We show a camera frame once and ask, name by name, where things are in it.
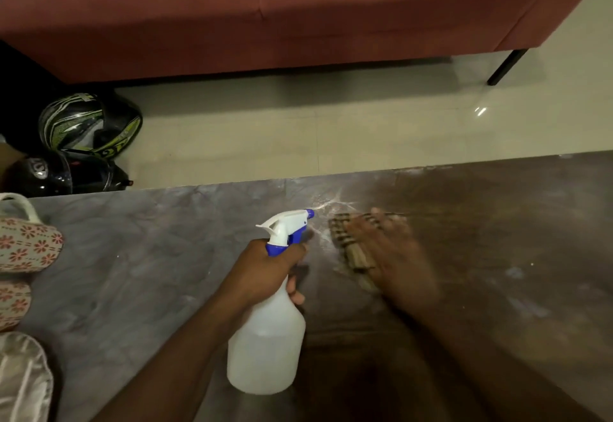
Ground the person's right hand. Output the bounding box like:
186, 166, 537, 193
345, 208, 443, 314

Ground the person's left hand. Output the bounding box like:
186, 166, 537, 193
216, 239, 307, 322

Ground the striped brown cleaning cloth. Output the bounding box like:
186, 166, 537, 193
329, 212, 408, 293

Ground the white spray bottle blue trigger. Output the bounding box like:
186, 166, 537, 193
227, 208, 316, 396

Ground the person's right forearm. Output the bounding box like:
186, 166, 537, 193
397, 292, 604, 422

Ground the person's left forearm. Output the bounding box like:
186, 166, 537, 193
91, 292, 240, 422

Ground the black sofa leg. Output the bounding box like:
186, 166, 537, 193
487, 48, 529, 86

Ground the red fabric sofa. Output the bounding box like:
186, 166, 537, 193
0, 0, 613, 84

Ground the black green patterned helmet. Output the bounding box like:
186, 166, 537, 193
38, 92, 143, 160

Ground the glossy black helmet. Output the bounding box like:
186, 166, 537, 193
4, 150, 134, 198

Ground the floral print cloth bag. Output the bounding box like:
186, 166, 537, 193
0, 193, 65, 332

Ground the shiny silver pouch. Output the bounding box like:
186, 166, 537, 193
0, 332, 54, 422

